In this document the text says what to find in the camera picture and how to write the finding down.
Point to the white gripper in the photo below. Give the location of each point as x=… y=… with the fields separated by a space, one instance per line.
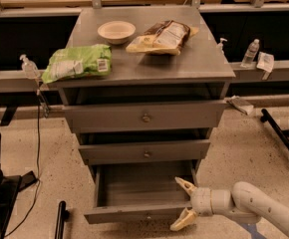
x=200 y=199

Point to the grey bottom drawer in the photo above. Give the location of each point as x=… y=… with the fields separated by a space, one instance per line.
x=140 y=191

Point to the grey drawer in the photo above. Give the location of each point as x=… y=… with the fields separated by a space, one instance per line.
x=144 y=116
x=140 y=191
x=144 y=151

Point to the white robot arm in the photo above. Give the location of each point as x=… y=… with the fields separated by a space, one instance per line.
x=244 y=204

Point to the grey middle drawer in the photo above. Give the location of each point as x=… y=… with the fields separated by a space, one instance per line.
x=144 y=151

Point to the grey drawer cabinet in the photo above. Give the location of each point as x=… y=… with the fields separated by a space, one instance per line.
x=199 y=73

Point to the grey top drawer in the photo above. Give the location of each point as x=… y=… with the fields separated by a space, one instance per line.
x=144 y=116

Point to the black bar bottom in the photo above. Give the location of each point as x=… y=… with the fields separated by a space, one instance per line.
x=62 y=216

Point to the folded grey cloth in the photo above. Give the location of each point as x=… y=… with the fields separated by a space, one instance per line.
x=241 y=104

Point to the right sanitizer pump bottle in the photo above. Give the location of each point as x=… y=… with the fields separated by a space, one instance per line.
x=220 y=45

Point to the sanitizer pump bottle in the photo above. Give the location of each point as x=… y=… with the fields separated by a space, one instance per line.
x=220 y=45
x=29 y=68

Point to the white paper packet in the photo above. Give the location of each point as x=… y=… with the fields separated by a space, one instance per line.
x=265 y=63

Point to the brown yellow snack bag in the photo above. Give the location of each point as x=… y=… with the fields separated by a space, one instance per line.
x=165 y=37

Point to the clear water bottle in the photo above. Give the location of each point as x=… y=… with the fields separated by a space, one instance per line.
x=250 y=53

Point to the white paper bowl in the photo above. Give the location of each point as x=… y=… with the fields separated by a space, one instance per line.
x=116 y=32

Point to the green chip bag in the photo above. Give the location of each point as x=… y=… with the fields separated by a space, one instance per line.
x=78 y=62

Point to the left sanitizer pump bottle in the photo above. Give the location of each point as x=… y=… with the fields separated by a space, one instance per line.
x=29 y=68

